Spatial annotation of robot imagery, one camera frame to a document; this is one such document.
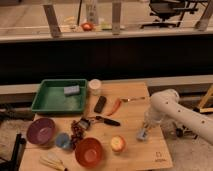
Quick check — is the black chair left edge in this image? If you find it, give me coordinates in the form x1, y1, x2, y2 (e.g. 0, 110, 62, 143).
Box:
0, 133, 26, 171

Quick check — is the wooden frame right edge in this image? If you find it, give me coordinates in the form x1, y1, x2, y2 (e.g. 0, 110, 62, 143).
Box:
194, 84, 213, 113

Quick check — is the red yellow apple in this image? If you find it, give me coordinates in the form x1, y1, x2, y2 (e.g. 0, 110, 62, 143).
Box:
110, 136, 126, 153

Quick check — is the red bowl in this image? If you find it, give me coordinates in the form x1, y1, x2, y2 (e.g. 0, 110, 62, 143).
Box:
75, 137, 103, 168

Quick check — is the black handled knife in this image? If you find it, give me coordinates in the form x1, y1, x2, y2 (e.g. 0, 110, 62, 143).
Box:
95, 116, 121, 126

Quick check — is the blue sponge block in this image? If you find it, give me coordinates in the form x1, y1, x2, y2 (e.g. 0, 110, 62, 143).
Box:
64, 85, 80, 95

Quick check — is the green plastic tray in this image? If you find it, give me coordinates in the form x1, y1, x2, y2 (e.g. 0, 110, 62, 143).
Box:
31, 79, 87, 114

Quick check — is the purple bowl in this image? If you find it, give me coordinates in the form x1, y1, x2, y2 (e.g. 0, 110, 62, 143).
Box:
26, 118, 55, 145

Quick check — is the small blue cup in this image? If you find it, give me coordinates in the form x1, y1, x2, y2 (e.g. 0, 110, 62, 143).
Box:
55, 133, 70, 149

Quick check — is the metal fork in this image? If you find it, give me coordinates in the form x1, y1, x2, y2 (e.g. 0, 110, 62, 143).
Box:
120, 97, 145, 103

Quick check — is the bunch of red grapes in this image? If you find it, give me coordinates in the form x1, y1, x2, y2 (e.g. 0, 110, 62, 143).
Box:
71, 121, 84, 149

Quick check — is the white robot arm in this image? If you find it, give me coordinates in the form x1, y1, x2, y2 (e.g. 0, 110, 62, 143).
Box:
144, 89, 213, 145

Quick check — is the white lidded jar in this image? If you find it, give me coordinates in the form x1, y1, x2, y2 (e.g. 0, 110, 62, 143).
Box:
89, 79, 101, 95

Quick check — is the red ball on shelf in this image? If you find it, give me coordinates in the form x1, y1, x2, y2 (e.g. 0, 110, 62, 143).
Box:
81, 22, 94, 31

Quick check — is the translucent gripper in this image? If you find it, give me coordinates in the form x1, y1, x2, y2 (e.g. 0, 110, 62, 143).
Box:
143, 111, 161, 130

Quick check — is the orange carrot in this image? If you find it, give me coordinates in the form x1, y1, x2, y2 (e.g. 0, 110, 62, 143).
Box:
107, 99, 121, 116

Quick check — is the black office chair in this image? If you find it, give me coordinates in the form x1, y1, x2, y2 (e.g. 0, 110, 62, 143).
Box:
141, 0, 208, 28

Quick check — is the black rectangular block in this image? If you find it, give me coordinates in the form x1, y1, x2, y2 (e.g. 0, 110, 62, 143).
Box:
94, 96, 107, 113

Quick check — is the small dark clip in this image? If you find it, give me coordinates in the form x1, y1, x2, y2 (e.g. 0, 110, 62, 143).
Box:
78, 118, 91, 130

